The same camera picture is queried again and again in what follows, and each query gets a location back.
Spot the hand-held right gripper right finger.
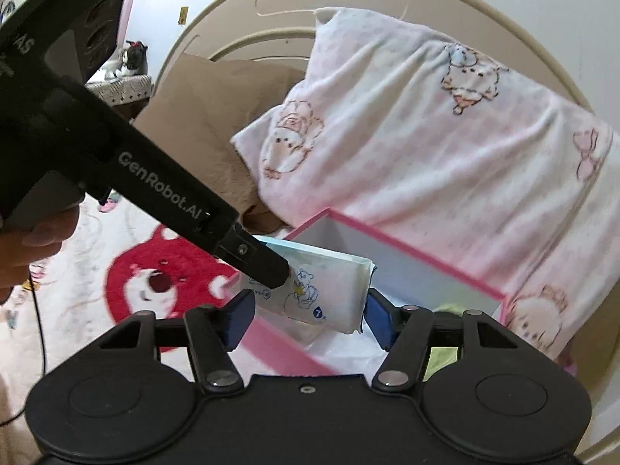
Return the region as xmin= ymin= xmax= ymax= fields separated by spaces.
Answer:
xmin=363 ymin=288 xmax=524 ymax=391

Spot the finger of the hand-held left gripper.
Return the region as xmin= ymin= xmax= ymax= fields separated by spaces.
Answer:
xmin=215 ymin=225 xmax=292 ymax=289

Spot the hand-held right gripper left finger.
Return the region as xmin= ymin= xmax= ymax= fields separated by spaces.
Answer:
xmin=99 ymin=289 xmax=257 ymax=394

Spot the white printed tissue pack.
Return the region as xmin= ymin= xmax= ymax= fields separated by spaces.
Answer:
xmin=239 ymin=236 xmax=376 ymax=336

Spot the pink cardboard box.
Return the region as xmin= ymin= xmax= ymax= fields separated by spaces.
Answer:
xmin=232 ymin=207 xmax=509 ymax=384

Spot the person's left hand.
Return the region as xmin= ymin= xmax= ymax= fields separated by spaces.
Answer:
xmin=0 ymin=206 xmax=81 ymax=307

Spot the nightstand with patterned cloth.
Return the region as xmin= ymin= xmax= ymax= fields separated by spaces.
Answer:
xmin=86 ymin=75 xmax=156 ymax=106

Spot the black and yellow round item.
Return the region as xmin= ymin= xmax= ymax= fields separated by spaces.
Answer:
xmin=422 ymin=346 xmax=463 ymax=383

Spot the black and white plush toy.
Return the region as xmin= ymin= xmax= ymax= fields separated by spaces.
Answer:
xmin=103 ymin=40 xmax=149 ymax=81

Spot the red bear printed blanket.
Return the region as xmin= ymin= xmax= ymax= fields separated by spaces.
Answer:
xmin=0 ymin=198 xmax=291 ymax=446

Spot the brown pillow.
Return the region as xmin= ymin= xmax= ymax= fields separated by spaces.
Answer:
xmin=132 ymin=52 xmax=311 ymax=233

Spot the pink white printed pillow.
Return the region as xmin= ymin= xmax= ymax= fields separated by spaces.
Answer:
xmin=231 ymin=7 xmax=620 ymax=376

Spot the beige bed headboard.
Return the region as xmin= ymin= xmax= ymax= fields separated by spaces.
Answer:
xmin=154 ymin=0 xmax=620 ymax=465

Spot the black cable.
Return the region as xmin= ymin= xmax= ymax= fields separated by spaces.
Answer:
xmin=0 ymin=265 xmax=48 ymax=426

